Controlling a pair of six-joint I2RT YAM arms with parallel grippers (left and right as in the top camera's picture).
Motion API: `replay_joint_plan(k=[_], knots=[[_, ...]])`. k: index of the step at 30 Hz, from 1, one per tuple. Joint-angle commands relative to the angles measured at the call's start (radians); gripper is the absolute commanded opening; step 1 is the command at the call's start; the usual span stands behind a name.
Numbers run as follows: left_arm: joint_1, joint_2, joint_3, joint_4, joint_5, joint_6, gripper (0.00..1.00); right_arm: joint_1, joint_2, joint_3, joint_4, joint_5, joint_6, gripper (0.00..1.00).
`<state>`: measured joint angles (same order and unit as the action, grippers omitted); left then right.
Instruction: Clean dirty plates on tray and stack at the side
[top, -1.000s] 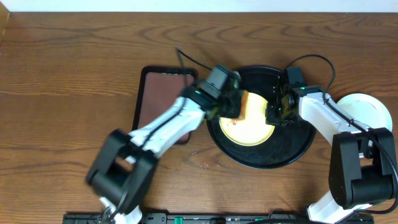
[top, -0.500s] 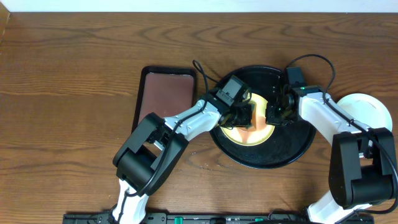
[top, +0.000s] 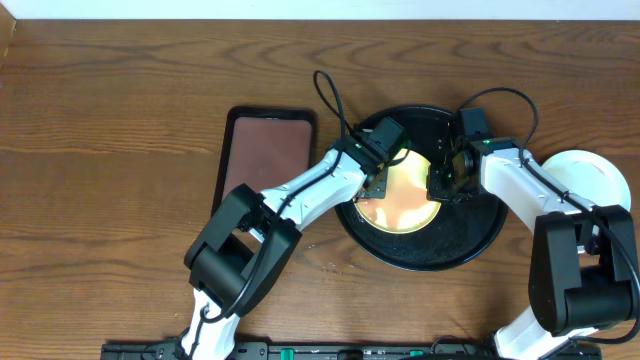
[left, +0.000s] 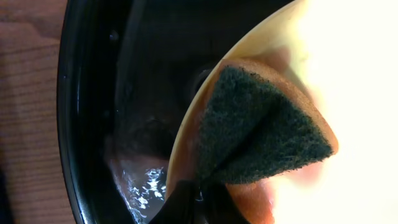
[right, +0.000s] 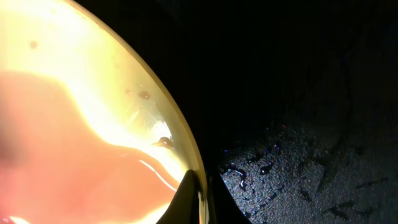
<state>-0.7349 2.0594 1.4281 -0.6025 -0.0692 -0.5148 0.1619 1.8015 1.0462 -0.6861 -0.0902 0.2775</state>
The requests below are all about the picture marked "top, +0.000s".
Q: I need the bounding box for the yellow plate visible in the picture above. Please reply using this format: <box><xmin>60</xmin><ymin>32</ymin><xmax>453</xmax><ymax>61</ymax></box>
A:
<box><xmin>355</xmin><ymin>149</ymin><xmax>441</xmax><ymax>234</ymax></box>

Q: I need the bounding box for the light blue plate front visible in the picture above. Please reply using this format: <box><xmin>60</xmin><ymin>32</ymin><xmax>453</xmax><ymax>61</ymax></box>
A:
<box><xmin>542</xmin><ymin>150</ymin><xmax>632</xmax><ymax>211</ymax></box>

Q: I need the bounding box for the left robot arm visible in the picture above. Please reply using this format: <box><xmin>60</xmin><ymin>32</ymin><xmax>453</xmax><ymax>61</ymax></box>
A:
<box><xmin>179</xmin><ymin>117</ymin><xmax>407</xmax><ymax>359</ymax></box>

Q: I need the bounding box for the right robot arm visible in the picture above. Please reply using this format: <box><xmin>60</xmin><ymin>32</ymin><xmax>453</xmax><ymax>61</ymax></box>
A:
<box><xmin>427</xmin><ymin>108</ymin><xmax>639</xmax><ymax>359</ymax></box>

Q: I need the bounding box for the round black serving tray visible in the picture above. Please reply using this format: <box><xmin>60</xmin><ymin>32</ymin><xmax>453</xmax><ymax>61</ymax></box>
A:
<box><xmin>336</xmin><ymin>105</ymin><xmax>508</xmax><ymax>271</ymax></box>

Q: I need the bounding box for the black rectangular water tray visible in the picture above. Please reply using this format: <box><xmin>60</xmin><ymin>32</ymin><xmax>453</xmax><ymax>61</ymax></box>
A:
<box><xmin>211</xmin><ymin>105</ymin><xmax>316</xmax><ymax>211</ymax></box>

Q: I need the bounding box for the right black cable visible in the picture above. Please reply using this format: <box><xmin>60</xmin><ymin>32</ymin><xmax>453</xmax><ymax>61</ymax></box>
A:
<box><xmin>454</xmin><ymin>87</ymin><xmax>640</xmax><ymax>346</ymax></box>

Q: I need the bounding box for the black cable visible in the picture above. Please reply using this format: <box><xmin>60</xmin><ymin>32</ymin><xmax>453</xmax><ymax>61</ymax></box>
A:
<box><xmin>454</xmin><ymin>87</ymin><xmax>640</xmax><ymax>346</ymax></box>
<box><xmin>187</xmin><ymin>69</ymin><xmax>356</xmax><ymax>360</ymax></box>

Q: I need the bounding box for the left black cable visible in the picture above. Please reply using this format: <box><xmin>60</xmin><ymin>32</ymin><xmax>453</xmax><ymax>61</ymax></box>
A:
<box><xmin>187</xmin><ymin>69</ymin><xmax>356</xmax><ymax>360</ymax></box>

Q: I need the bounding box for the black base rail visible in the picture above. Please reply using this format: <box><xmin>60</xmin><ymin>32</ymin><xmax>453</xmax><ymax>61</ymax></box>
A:
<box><xmin>99</xmin><ymin>334</ymin><xmax>604</xmax><ymax>360</ymax></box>

